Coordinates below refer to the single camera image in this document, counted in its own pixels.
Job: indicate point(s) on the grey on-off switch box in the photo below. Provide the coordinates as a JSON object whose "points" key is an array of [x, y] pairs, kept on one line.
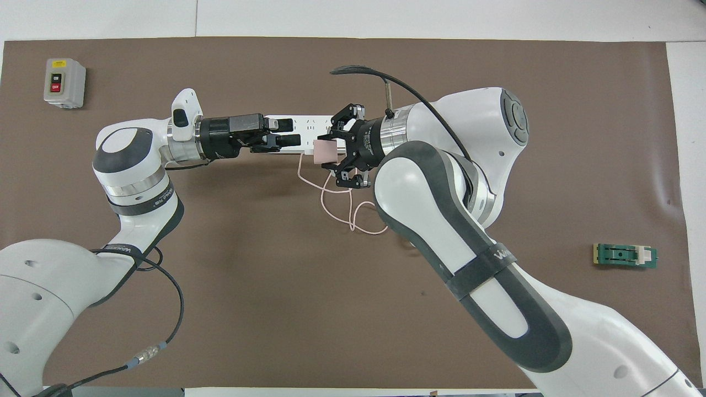
{"points": [[66, 82]]}

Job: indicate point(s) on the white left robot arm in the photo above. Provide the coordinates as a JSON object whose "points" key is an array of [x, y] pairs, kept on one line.
{"points": [[129, 160]]}

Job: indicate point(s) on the white power strip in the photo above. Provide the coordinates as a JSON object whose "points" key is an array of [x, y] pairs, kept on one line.
{"points": [[314, 125]]}

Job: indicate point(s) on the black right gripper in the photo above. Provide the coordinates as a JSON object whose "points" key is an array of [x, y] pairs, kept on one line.
{"points": [[365, 144]]}

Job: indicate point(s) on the brown paper mat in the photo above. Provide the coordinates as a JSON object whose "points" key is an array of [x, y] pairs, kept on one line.
{"points": [[276, 309]]}

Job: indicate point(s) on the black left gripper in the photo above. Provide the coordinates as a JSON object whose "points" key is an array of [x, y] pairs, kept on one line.
{"points": [[231, 137]]}

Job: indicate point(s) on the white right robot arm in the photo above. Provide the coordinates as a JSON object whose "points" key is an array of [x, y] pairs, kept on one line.
{"points": [[441, 220]]}

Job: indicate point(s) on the green knife switch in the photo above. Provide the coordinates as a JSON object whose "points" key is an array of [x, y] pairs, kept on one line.
{"points": [[620, 255]]}

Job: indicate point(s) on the pink charger block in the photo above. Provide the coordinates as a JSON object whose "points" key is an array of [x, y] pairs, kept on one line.
{"points": [[324, 151]]}

